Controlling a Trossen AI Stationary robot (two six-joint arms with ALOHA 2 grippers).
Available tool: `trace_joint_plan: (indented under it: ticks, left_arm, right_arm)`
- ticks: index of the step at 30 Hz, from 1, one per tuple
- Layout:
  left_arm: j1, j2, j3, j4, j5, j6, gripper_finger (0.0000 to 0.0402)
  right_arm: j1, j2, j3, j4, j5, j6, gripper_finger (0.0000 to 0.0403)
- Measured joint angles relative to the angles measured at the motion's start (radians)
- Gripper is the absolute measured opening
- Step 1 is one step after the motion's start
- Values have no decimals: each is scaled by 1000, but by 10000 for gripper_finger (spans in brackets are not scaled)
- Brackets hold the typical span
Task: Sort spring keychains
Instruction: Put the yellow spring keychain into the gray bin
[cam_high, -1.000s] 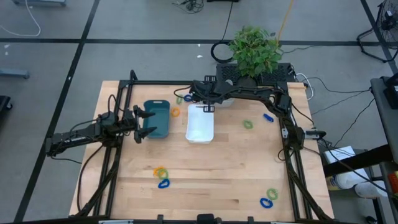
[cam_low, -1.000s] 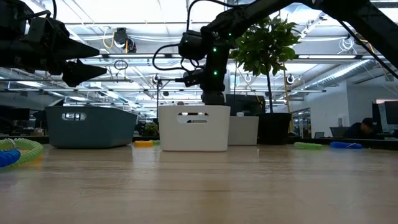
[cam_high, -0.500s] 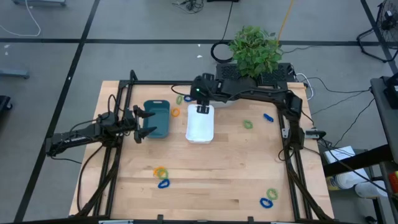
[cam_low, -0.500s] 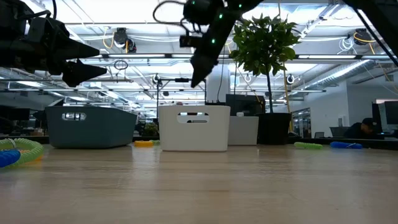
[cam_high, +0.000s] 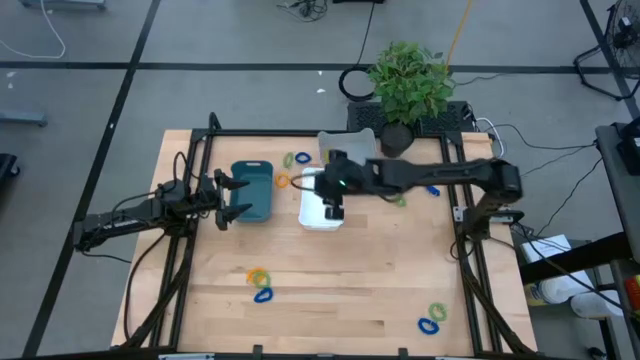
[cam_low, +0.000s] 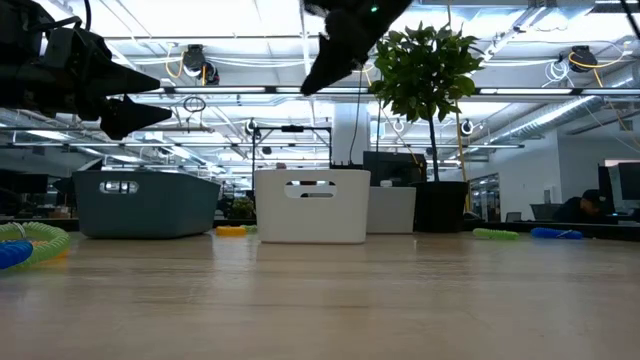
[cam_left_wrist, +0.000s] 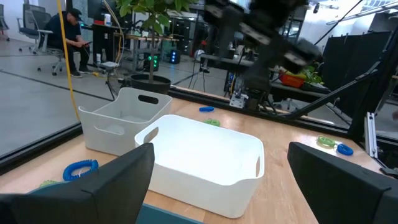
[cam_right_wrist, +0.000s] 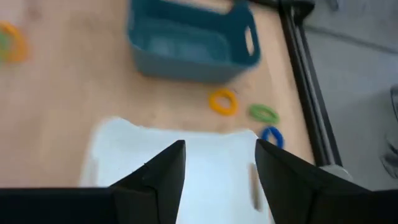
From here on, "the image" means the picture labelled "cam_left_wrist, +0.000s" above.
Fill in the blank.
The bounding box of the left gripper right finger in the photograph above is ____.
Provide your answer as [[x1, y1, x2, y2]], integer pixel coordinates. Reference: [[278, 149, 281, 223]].
[[287, 141, 398, 224]]

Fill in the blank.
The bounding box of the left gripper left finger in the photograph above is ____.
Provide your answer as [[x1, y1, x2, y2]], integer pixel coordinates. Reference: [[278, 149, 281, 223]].
[[0, 142, 155, 224]]

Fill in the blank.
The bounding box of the silver aluminium bar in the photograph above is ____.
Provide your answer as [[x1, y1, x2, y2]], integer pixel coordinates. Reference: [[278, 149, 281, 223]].
[[365, 111, 379, 159]]

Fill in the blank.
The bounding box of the teal plastic bin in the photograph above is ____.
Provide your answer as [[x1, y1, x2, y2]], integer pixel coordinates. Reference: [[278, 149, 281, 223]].
[[29, 182, 205, 224]]

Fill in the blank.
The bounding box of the grey plastic bin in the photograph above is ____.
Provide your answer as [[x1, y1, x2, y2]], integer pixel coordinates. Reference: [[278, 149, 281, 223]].
[[78, 86, 174, 157]]

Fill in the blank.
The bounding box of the white plastic bin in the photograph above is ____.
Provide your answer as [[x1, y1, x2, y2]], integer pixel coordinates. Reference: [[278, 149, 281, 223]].
[[134, 114, 265, 218]]

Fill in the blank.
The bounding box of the orange crate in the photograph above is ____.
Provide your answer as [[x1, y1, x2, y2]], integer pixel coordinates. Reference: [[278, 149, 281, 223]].
[[279, 73, 307, 89]]

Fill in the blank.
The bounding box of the black plant pot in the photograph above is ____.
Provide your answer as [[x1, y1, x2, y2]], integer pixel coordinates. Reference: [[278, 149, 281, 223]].
[[129, 73, 172, 95]]

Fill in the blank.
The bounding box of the black room divider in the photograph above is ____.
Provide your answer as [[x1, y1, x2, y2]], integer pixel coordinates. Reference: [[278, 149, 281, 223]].
[[322, 30, 392, 116]]

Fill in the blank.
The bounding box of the black computer tower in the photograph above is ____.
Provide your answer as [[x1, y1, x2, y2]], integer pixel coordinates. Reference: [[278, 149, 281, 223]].
[[143, 52, 161, 72]]

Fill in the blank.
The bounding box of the person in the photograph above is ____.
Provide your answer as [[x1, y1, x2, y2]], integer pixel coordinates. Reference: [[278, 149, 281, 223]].
[[39, 8, 94, 78]]

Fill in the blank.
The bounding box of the grey office chair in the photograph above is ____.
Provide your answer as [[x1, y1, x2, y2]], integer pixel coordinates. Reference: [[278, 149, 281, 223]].
[[17, 3, 65, 77]]

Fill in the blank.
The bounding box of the green leafy plant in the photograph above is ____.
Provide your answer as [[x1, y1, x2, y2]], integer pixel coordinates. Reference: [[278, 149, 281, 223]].
[[114, 0, 200, 82]]

